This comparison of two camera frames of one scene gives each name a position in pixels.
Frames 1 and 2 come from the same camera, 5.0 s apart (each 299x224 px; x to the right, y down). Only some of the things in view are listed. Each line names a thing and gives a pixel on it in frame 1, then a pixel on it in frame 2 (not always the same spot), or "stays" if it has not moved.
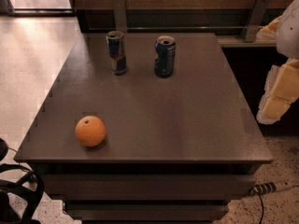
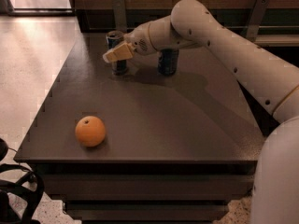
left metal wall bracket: x=120 y=14 stays
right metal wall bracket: x=256 y=19 stays
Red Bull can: x=117 y=48 stays
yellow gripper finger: x=280 y=91 -> x=142 y=45
